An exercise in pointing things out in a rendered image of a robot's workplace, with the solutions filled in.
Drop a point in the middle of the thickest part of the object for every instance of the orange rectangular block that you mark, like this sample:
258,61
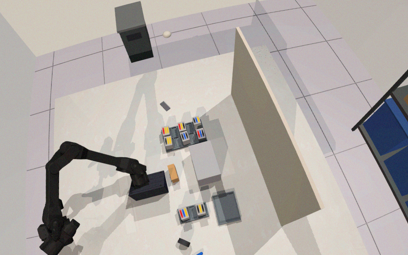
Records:
173,173

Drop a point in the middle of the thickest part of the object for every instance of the beige flat panel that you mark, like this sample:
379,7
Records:
286,175

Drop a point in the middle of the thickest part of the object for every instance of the white block with red blue and yellow stripes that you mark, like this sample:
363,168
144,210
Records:
184,213

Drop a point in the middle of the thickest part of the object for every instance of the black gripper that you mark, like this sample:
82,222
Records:
69,241

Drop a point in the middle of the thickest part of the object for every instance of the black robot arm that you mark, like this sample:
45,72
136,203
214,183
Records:
55,231

